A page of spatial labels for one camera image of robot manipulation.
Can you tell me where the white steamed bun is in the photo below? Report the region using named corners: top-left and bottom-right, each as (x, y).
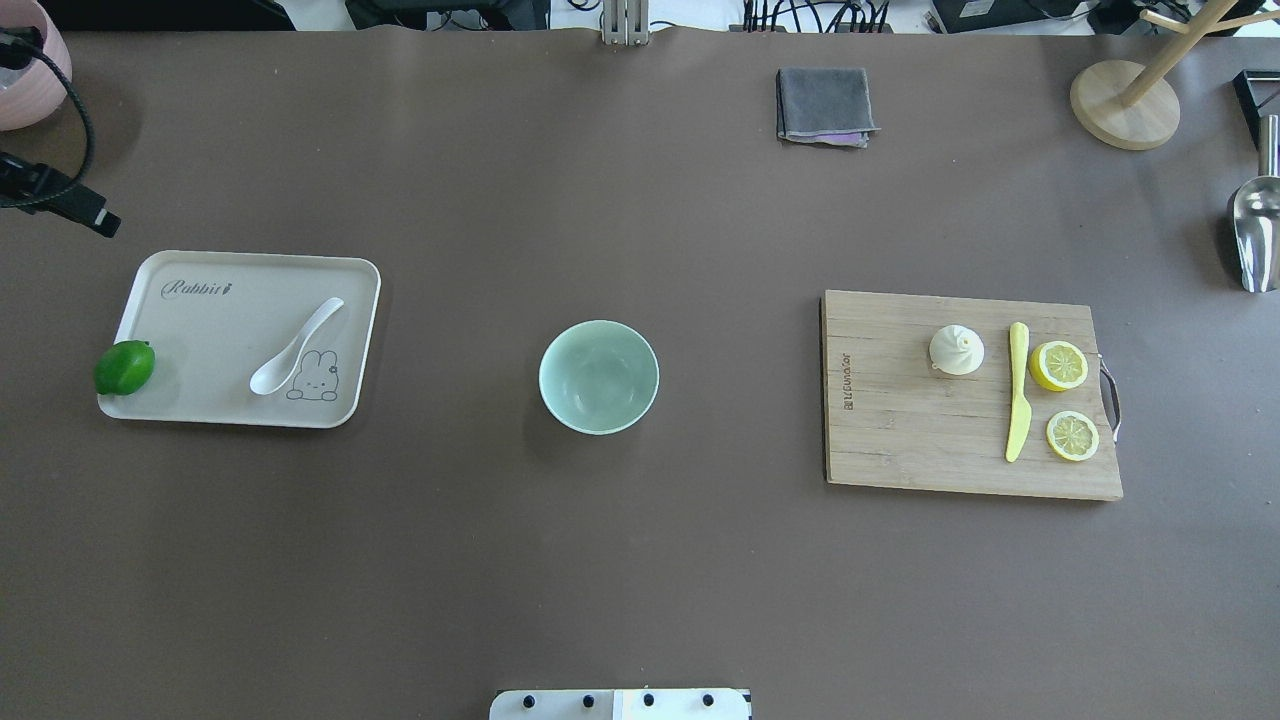
top-left (928, 324), bottom-right (986, 375)

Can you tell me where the white ceramic spoon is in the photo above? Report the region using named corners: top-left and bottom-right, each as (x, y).
top-left (250, 297), bottom-right (346, 396)

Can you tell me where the light green bowl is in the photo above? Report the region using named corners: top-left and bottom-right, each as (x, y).
top-left (538, 319), bottom-right (660, 436)

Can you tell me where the pink bowl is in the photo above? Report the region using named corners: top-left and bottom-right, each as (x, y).
top-left (1, 1), bottom-right (73, 132)

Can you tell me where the bamboo cutting board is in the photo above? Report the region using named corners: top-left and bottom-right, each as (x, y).
top-left (820, 290), bottom-right (1124, 501)

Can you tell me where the grey folded cloth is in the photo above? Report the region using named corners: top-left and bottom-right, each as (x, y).
top-left (776, 67), bottom-right (881, 149)

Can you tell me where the yellow plastic knife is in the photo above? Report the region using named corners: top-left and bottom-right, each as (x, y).
top-left (1005, 322), bottom-right (1032, 462)

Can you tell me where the cream rabbit tray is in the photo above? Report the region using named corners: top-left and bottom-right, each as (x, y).
top-left (99, 250), bottom-right (381, 428)

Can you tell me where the lemon half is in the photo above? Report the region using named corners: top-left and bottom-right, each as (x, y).
top-left (1028, 340), bottom-right (1089, 392)

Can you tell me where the lemon slice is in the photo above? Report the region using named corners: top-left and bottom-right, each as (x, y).
top-left (1044, 411), bottom-right (1100, 462)

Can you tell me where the green lime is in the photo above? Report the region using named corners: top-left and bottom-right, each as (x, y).
top-left (93, 340), bottom-right (156, 396)

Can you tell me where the wooden mug tree stand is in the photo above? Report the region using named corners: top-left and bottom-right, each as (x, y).
top-left (1069, 1), bottom-right (1279, 151)

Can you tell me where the metal scoop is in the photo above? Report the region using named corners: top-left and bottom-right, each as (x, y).
top-left (1230, 114), bottom-right (1279, 293)

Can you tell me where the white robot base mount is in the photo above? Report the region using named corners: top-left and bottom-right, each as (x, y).
top-left (488, 687), bottom-right (753, 719)

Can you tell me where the black camera on gooseneck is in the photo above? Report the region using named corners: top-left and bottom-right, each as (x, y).
top-left (1, 26), bottom-right (122, 238)

